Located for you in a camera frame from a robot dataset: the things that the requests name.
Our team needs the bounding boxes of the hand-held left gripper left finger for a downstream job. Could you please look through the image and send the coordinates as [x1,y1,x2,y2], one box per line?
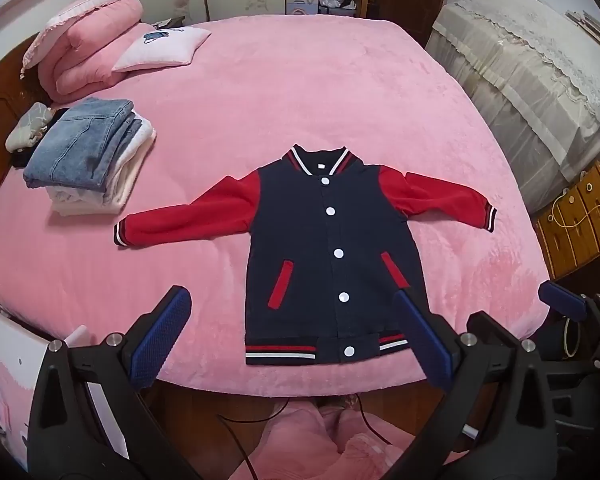
[26,285,201,480]

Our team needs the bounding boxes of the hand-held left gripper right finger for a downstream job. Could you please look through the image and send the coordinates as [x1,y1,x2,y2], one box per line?
[382,287,563,480]

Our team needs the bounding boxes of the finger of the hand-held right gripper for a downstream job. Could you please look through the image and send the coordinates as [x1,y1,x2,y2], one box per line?
[538,280,600,342]

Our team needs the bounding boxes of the navy and red varsity jacket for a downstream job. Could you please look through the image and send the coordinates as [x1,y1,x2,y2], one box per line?
[112,145,498,366]

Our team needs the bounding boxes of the folded white clothes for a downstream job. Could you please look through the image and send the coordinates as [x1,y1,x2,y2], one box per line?
[50,115,157,218]

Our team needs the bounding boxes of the wooden drawer cabinet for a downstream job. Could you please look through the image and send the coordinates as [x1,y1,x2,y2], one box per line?
[532,160,600,281]

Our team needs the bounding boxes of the person's pink fleece pants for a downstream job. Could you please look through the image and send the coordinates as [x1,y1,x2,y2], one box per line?
[225,395,471,480]

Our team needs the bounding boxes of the white pink bedside box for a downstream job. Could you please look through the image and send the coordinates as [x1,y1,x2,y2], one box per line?
[0,290,131,461]

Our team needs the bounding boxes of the folded blue jeans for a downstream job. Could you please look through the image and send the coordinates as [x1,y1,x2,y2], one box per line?
[23,97,136,193]

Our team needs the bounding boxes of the lace covered furniture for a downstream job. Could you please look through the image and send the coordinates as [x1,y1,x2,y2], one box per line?
[425,0,600,216]

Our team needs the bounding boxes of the grey floral cloth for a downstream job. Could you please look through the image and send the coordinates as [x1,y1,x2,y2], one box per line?
[5,102,56,153]

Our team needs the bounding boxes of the pink bed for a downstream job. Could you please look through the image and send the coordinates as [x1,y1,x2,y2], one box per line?
[0,15,553,401]

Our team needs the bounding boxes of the stack of books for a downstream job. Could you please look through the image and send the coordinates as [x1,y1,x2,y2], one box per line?
[565,9,600,53]

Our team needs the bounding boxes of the white printed pillow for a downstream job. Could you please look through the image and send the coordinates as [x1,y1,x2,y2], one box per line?
[111,27,212,72]

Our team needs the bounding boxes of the folded pink quilt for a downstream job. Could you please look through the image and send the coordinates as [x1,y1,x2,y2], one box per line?
[20,0,146,103]

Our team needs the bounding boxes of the yellow cable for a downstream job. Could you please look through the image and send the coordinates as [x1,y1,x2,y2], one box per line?
[552,192,600,241]

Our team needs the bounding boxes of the black cable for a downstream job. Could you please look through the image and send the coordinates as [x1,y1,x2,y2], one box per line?
[215,412,258,480]

